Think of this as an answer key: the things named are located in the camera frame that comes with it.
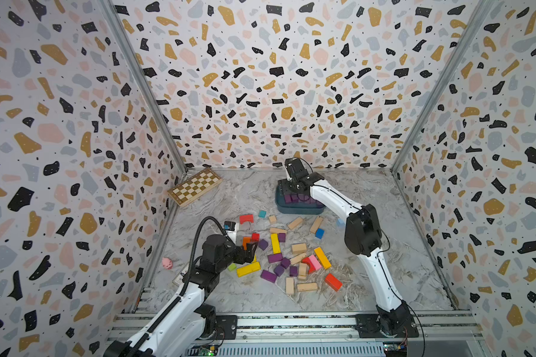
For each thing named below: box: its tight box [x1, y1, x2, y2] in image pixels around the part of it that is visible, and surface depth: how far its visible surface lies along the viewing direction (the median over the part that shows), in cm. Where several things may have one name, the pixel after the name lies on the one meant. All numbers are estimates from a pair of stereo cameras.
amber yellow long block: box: [313, 246, 333, 270], surface depth 92 cm
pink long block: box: [308, 254, 323, 271], surface depth 89 cm
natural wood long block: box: [309, 215, 324, 234], surface depth 102 cm
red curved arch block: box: [300, 256, 317, 275], surface depth 89 cm
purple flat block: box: [259, 269, 278, 284], surface depth 87 cm
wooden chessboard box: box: [167, 168, 223, 208], surface depth 112 cm
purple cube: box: [258, 238, 269, 251], surface depth 95 cm
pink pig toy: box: [161, 256, 173, 270], surface depth 87 cm
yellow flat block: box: [236, 261, 262, 278], surface depth 87 cm
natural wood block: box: [297, 282, 318, 291], surface depth 84 cm
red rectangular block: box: [324, 272, 344, 292], surface depth 85 cm
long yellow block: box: [270, 232, 281, 255], surface depth 95 cm
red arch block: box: [239, 214, 254, 225], surface depth 105 cm
